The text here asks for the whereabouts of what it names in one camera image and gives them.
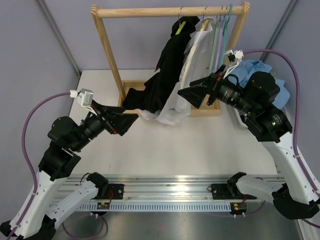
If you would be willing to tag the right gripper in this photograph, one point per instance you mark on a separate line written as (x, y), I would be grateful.
(196, 95)

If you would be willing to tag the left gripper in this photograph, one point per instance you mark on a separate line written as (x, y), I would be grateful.
(113, 122)

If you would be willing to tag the white shirt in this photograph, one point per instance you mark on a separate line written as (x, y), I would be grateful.
(196, 62)

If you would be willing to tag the yellow hanger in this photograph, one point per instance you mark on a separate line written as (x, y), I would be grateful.
(204, 22)

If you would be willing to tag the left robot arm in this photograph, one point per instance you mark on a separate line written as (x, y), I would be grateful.
(37, 219)

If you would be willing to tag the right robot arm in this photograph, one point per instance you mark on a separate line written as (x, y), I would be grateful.
(297, 198)

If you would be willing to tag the black shirt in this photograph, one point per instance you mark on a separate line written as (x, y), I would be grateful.
(159, 87)

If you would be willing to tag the blue shirt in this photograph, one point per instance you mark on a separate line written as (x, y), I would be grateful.
(245, 70)

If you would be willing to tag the lilac hanger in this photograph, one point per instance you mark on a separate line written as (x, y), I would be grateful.
(220, 39)

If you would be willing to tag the teal hanger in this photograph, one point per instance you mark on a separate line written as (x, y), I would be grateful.
(225, 33)

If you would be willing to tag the lime green hanger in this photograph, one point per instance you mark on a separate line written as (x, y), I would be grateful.
(181, 23)

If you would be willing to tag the light green hanger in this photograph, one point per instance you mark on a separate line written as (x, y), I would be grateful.
(215, 41)

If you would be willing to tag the wooden clothes rack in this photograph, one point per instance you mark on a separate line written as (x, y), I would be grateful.
(99, 14)

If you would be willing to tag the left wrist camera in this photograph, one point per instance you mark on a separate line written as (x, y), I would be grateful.
(84, 98)

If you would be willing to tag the aluminium mounting rail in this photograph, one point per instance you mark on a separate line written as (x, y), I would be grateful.
(166, 187)

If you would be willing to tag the white slotted cable duct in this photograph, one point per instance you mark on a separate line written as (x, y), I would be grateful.
(157, 207)

